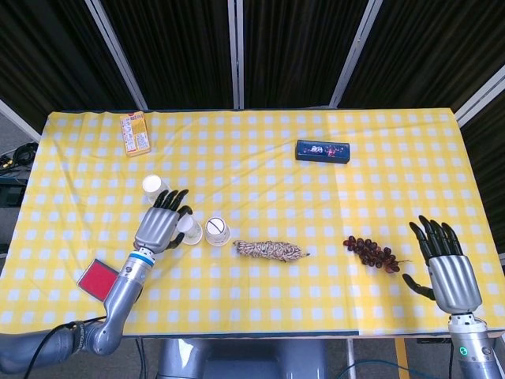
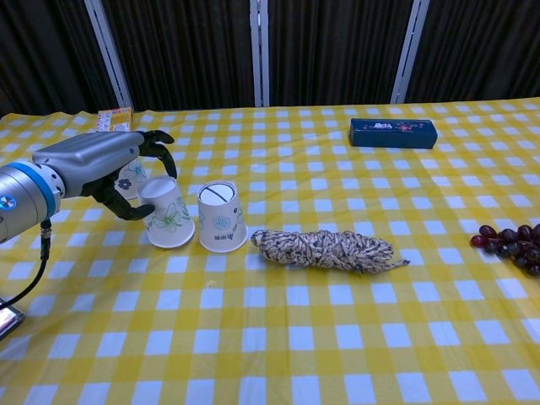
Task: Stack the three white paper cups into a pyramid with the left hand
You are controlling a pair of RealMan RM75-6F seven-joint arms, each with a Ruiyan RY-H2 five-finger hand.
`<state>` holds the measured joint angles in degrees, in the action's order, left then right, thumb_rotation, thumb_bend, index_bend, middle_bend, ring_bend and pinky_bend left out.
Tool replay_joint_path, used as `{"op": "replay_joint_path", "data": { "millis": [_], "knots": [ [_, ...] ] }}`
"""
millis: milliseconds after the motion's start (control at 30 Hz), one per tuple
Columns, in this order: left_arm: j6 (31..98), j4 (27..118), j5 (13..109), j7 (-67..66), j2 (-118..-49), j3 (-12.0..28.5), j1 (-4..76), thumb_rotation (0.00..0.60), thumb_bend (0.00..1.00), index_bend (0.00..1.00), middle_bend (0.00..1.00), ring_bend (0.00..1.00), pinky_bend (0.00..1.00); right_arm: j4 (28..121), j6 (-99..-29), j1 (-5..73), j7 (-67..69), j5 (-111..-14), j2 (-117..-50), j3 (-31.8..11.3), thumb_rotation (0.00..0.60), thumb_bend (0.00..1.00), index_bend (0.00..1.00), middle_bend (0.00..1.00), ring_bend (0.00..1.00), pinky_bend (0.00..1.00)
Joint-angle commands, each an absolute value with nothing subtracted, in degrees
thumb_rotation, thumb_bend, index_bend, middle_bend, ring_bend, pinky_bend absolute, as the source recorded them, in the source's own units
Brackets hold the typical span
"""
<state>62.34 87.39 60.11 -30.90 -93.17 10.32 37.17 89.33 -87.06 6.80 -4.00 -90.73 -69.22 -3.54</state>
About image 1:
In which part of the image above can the blue floor cable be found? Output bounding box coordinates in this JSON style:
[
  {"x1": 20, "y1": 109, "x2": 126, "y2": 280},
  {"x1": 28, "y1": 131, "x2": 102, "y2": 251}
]
[{"x1": 341, "y1": 359, "x2": 451, "y2": 379}]

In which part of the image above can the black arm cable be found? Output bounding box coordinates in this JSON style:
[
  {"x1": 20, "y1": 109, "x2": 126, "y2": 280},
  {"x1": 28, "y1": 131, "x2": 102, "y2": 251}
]
[{"x1": 23, "y1": 314, "x2": 108, "y2": 379}]

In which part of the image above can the dark blue oblong box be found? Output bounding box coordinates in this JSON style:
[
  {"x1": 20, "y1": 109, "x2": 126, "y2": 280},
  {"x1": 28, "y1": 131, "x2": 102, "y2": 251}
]
[{"x1": 295, "y1": 139, "x2": 350, "y2": 163}]

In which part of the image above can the yellow checkered tablecloth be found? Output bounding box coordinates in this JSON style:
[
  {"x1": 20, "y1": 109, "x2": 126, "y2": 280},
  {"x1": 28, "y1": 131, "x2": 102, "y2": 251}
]
[{"x1": 0, "y1": 108, "x2": 505, "y2": 336}]

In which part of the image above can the black floor cable bundle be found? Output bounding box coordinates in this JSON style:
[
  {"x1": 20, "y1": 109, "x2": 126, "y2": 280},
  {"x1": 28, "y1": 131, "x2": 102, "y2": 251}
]
[{"x1": 0, "y1": 141, "x2": 39, "y2": 171}]

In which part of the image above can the yellow snack box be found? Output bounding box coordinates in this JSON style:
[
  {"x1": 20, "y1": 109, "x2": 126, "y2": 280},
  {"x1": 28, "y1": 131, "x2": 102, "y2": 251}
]
[{"x1": 119, "y1": 111, "x2": 152, "y2": 158}]

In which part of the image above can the white metal partition post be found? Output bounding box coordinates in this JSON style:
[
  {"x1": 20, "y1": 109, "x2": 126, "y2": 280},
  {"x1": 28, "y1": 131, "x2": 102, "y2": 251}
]
[
  {"x1": 453, "y1": 74, "x2": 505, "y2": 127},
  {"x1": 84, "y1": 0, "x2": 149, "y2": 111},
  {"x1": 227, "y1": 0, "x2": 245, "y2": 110},
  {"x1": 0, "y1": 98, "x2": 43, "y2": 143},
  {"x1": 329, "y1": 0, "x2": 386, "y2": 108}
]

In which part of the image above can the paper cup with green flower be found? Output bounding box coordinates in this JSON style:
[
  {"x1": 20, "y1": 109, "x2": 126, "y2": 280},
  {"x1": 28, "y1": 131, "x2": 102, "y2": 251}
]
[{"x1": 176, "y1": 215, "x2": 204, "y2": 246}]

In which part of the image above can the black-framed red square pad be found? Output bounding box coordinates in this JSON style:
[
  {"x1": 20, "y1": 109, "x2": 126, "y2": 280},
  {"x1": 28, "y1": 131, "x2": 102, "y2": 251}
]
[{"x1": 76, "y1": 258, "x2": 120, "y2": 303}]

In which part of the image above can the dark red grape bunch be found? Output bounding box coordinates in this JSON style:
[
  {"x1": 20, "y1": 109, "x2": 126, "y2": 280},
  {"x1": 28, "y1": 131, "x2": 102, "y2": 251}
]
[{"x1": 342, "y1": 235, "x2": 411, "y2": 274}]

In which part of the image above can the beige black rope bundle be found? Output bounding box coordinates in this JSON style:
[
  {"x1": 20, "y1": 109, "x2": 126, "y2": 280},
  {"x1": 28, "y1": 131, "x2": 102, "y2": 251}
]
[{"x1": 232, "y1": 239, "x2": 311, "y2": 264}]

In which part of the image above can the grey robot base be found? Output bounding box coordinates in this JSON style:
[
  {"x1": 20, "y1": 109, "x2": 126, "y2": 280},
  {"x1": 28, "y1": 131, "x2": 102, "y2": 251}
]
[{"x1": 157, "y1": 337, "x2": 328, "y2": 379}]

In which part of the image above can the paper cup with dark flower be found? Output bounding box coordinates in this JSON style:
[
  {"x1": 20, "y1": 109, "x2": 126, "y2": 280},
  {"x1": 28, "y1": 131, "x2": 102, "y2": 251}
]
[{"x1": 141, "y1": 174, "x2": 173, "y2": 206}]

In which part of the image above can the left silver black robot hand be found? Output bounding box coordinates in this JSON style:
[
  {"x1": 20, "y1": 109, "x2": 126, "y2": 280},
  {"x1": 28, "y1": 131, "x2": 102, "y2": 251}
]
[{"x1": 133, "y1": 188, "x2": 194, "y2": 254}]

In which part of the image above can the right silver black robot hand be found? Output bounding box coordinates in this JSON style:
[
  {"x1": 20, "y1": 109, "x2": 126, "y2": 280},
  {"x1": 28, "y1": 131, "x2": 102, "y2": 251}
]
[{"x1": 402, "y1": 215, "x2": 483, "y2": 316}]

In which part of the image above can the paper cup with black line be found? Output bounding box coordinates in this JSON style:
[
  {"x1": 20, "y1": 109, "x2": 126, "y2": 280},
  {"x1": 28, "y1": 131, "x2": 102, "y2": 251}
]
[{"x1": 204, "y1": 216, "x2": 232, "y2": 247}]

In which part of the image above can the dark ribbed partition panel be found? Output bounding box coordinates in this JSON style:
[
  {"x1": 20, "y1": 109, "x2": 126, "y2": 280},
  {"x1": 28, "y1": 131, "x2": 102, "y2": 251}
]
[
  {"x1": 0, "y1": 0, "x2": 137, "y2": 133},
  {"x1": 242, "y1": 0, "x2": 372, "y2": 108},
  {"x1": 339, "y1": 0, "x2": 505, "y2": 112},
  {"x1": 100, "y1": 0, "x2": 236, "y2": 111}
]

